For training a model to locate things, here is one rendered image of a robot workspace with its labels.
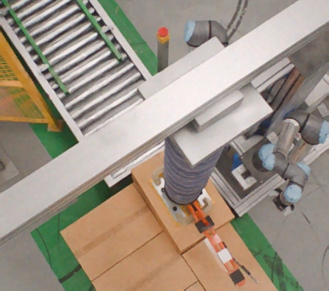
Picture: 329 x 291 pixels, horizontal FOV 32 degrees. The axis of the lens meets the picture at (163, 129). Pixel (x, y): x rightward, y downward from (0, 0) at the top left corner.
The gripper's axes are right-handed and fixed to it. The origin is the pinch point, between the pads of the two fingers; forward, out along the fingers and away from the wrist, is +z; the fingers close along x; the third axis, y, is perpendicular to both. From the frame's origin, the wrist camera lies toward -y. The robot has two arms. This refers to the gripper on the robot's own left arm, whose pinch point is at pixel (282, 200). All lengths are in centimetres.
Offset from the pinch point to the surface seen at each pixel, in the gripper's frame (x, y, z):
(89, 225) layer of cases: -65, 92, 98
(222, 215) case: -14, 21, 58
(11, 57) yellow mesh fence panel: -153, 69, 0
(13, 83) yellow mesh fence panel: -162, 77, 51
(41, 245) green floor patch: -83, 132, 152
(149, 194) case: -52, 49, 58
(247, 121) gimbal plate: -27, 27, -135
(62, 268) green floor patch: -59, 129, 152
